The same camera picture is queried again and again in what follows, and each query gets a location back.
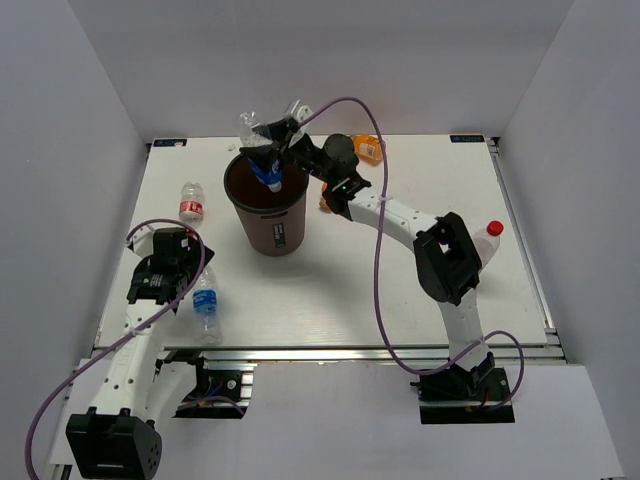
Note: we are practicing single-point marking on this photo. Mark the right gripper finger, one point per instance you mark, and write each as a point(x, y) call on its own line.
point(267, 160)
point(281, 133)

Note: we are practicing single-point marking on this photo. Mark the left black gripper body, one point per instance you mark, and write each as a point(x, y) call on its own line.
point(190, 264)

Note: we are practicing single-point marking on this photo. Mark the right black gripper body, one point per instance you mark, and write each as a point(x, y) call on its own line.
point(307, 155)

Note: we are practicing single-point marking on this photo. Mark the blue label water bottle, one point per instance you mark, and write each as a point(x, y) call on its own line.
point(205, 307)
point(257, 143)

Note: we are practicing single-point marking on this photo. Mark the clear bottle red label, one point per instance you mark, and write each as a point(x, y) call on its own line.
point(191, 207)

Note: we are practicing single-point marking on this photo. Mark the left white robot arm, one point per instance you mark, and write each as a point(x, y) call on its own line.
point(117, 436)

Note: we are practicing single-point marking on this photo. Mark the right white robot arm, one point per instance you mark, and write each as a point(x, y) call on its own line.
point(447, 262)

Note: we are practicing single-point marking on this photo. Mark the brown plastic waste bin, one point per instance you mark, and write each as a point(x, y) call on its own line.
point(274, 222)

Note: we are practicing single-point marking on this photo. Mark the orange bottle with white label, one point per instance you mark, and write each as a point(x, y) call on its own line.
point(368, 148)

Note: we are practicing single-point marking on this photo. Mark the left blue corner sticker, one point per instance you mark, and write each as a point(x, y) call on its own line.
point(169, 143)

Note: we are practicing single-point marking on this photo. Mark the blue corner sticker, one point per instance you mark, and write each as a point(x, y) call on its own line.
point(467, 138)
point(169, 143)

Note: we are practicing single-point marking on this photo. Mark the right blue corner sticker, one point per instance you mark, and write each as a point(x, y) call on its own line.
point(467, 138)

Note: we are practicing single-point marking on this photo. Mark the red cap bottle at right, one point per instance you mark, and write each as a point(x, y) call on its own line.
point(486, 241)

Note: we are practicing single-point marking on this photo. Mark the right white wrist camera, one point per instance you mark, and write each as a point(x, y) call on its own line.
point(296, 116)

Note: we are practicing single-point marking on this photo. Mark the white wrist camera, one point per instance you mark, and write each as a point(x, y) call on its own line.
point(296, 116)
point(140, 240)

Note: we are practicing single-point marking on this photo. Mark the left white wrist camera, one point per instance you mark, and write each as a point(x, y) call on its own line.
point(140, 240)

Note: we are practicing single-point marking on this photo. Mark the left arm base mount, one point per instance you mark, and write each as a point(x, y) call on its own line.
point(217, 391)

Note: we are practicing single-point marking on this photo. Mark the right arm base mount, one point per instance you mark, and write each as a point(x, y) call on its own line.
point(457, 397)

